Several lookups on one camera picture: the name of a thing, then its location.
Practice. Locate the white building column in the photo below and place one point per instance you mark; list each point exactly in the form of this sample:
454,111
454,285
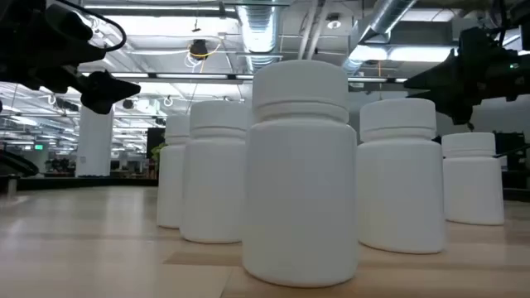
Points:
94,145

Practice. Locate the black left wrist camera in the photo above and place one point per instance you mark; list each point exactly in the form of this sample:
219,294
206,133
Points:
68,22

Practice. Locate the black ceiling-hung device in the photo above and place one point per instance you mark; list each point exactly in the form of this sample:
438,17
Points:
198,49

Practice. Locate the black display board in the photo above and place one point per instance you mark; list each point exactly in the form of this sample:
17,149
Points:
151,136

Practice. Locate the green plant in white pot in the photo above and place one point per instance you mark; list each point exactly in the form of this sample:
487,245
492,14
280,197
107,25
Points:
157,151

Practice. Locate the silver slanted ventilation duct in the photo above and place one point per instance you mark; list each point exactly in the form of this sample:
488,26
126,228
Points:
387,16

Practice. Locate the green exit sign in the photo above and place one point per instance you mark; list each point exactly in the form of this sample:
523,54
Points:
38,147

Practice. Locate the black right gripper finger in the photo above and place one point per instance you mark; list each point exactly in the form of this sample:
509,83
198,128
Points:
447,78
459,107

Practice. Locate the black round ceiling speaker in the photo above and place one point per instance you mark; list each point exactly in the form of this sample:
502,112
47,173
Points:
127,104

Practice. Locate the silver ribbed ventilation duct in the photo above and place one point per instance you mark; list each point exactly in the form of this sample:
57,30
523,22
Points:
258,29

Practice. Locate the black room divider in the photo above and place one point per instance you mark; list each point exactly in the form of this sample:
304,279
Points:
511,149

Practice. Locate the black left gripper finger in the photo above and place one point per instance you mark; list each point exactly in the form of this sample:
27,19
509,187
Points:
107,91
49,51

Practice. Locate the white plastic pill bottle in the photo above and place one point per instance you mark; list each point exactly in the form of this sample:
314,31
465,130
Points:
300,186
213,186
170,186
472,186
399,186

